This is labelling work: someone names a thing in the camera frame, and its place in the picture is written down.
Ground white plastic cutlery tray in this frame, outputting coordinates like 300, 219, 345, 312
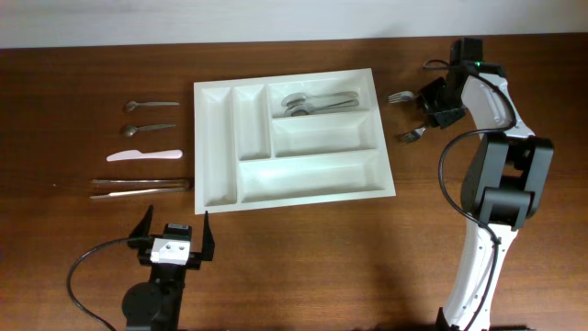
193, 68, 396, 214

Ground large metal spoon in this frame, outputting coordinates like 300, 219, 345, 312
284, 99, 359, 117
281, 91, 358, 107

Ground metal kitchen tongs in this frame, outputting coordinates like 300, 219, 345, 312
91, 179, 193, 200

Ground metal fork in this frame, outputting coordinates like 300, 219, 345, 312
387, 91, 417, 104
398, 124, 427, 143

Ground white plastic knife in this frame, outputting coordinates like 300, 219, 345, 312
106, 150, 184, 162

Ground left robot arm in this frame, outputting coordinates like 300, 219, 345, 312
121, 207, 215, 330

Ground small metal teaspoon upper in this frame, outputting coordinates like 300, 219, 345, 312
123, 101, 179, 113

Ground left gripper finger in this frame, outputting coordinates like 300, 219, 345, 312
127, 205, 153, 248
194, 211, 215, 261

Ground small metal teaspoon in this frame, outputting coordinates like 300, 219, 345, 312
123, 101, 179, 113
120, 124, 175, 137

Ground small metal teaspoon lower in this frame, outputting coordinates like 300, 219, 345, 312
120, 124, 175, 137

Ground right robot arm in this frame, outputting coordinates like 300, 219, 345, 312
417, 38, 554, 330

